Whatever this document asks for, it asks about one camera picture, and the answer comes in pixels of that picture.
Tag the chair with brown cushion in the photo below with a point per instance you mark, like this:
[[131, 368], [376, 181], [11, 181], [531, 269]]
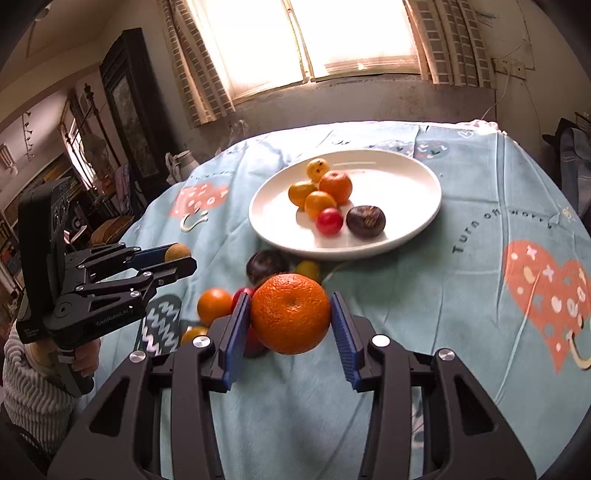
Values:
[[111, 230]]

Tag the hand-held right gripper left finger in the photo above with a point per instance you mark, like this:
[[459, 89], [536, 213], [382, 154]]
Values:
[[238, 332]]

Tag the person's left hand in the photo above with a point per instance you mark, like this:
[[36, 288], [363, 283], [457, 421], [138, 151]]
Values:
[[85, 357]]

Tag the yellow-green cherry tomato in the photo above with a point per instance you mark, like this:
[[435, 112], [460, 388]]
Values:
[[194, 333], [308, 270]]

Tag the dark framed picture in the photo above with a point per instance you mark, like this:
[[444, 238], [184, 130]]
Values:
[[131, 110]]

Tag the person's left forearm striped sleeve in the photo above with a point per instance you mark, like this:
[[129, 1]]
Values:
[[32, 406]]

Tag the bright window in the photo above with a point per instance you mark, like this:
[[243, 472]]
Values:
[[314, 37]]

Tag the spotted yellow cherry tomato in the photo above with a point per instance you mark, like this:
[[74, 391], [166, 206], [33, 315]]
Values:
[[318, 169]]

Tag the white oval plate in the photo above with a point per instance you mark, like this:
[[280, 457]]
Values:
[[397, 184]]

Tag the white jug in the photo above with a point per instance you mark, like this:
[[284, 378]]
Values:
[[182, 167]]

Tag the checked curtain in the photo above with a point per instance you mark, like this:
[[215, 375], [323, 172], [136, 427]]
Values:
[[452, 41], [198, 69]]

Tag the pile of clothes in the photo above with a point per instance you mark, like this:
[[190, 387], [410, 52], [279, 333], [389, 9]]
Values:
[[572, 157]]

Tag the large tangerine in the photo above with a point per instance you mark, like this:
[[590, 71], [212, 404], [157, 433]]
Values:
[[291, 314]]

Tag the dark red plum tomato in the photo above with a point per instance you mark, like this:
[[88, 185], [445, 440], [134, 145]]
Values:
[[254, 346]]

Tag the orange cherry tomato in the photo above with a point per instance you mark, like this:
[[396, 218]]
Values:
[[320, 204]]

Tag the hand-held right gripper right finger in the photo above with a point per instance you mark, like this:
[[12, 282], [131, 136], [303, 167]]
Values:
[[344, 337]]

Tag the dark purple passion fruit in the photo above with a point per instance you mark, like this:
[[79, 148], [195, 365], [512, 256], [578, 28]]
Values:
[[365, 221], [265, 266]]

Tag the coat stand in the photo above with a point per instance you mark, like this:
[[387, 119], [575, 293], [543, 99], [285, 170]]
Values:
[[94, 115]]

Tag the medium tangerine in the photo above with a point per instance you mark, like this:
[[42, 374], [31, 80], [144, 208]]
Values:
[[335, 186]]

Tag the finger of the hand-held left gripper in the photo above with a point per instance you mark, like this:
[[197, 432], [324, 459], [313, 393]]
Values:
[[175, 270], [147, 256]]

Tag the white cloth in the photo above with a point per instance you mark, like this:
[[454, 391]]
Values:
[[482, 125]]

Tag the wall socket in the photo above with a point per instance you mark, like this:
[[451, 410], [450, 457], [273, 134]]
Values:
[[508, 68]]

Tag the light blue printed tablecloth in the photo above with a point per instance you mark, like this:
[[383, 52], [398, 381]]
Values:
[[461, 323]]

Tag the small red cherry tomato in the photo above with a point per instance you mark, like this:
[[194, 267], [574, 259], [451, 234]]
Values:
[[240, 293]]

